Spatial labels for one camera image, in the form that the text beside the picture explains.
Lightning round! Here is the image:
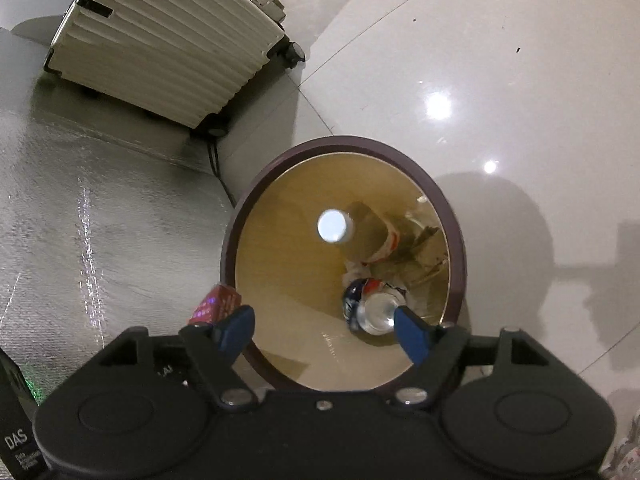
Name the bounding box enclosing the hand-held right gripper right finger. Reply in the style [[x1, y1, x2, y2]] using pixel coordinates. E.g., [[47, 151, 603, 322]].
[[391, 305, 547, 407]]

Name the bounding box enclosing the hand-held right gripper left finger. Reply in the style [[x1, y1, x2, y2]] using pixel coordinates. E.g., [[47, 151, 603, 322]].
[[95, 305, 257, 409]]

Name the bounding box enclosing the red snack packet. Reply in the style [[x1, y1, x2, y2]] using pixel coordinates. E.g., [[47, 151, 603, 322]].
[[187, 284, 242, 327]]

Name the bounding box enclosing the clear plastic bottle red label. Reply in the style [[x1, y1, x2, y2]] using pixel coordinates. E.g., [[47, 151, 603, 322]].
[[317, 201, 402, 267]]

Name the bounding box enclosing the brown rimmed round trash bin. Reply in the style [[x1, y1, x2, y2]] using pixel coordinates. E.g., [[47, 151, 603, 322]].
[[219, 135, 469, 394]]

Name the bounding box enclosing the brown cardboard scrap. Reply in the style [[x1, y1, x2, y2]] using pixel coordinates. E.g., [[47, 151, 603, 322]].
[[399, 209, 447, 273]]

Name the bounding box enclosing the silver foil mat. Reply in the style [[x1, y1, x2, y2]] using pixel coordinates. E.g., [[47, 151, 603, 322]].
[[0, 27, 242, 393]]

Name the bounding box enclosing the patterned cloth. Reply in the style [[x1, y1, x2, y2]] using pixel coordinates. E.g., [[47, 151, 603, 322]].
[[599, 434, 640, 480]]

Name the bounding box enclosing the cream ribbed suitcase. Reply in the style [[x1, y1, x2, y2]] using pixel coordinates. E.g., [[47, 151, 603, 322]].
[[44, 0, 307, 137]]

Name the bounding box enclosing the black cable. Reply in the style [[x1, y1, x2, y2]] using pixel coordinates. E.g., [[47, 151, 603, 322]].
[[207, 137, 237, 207]]

